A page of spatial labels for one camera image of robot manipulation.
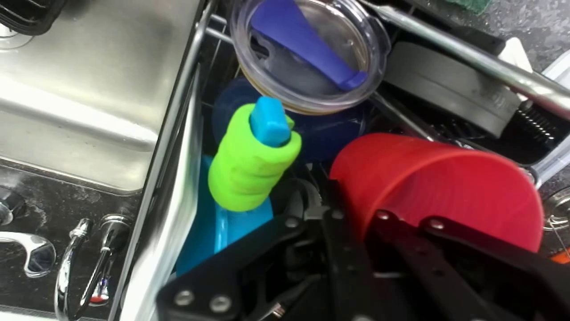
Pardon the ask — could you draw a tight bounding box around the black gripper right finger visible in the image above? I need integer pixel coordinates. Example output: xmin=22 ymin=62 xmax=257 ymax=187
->
xmin=367 ymin=210 xmax=570 ymax=321

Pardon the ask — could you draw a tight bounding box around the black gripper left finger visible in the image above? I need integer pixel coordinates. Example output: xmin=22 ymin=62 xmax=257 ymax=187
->
xmin=155 ymin=179 xmax=378 ymax=321

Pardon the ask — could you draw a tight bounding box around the red plastic cup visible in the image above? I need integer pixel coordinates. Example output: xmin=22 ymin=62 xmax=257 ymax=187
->
xmin=330 ymin=133 xmax=545 ymax=251

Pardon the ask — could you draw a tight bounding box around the dark blue cup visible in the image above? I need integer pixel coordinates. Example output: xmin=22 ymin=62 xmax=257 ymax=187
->
xmin=211 ymin=76 xmax=371 ymax=162

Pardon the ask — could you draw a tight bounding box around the black dish drainer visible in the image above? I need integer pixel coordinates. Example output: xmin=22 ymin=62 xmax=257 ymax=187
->
xmin=106 ymin=0 xmax=570 ymax=321

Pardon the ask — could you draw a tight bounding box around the green blue bottle brush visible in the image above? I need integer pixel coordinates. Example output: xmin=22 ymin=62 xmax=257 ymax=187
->
xmin=175 ymin=96 xmax=303 ymax=274

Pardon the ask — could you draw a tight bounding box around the black round lid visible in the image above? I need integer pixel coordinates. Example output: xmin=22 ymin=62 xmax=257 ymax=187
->
xmin=383 ymin=42 xmax=521 ymax=137

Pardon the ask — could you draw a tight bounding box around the clear tumbler lid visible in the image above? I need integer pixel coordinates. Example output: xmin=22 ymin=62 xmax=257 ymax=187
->
xmin=228 ymin=0 xmax=391 ymax=115

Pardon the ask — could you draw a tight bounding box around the stainless steel sink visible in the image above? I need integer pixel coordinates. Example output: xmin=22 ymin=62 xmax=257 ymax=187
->
xmin=0 ymin=0 xmax=207 ymax=197

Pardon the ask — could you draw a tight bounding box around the chrome sink faucet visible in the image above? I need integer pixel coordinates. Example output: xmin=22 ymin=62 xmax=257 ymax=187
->
xmin=0 ymin=183 xmax=130 ymax=318

